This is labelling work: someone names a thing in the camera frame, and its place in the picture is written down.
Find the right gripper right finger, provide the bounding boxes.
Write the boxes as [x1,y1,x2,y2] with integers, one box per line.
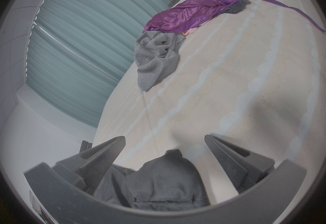
[204,134,275,195]

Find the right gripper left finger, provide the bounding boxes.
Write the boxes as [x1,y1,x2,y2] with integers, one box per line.
[52,136,126,191]

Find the black T-shirt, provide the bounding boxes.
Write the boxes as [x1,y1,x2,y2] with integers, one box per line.
[93,149,211,212]

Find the bed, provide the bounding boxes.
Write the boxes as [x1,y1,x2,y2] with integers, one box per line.
[92,0,326,204]

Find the blue-green curtain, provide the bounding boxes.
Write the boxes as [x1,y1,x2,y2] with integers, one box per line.
[34,0,174,82]
[25,26,120,129]

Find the grey garment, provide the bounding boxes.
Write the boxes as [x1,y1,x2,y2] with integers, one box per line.
[134,31,186,92]

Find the purple satin garment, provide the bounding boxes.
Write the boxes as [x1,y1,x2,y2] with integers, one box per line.
[143,0,326,34]

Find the black lace garment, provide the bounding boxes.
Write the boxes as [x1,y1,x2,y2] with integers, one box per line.
[224,0,251,14]

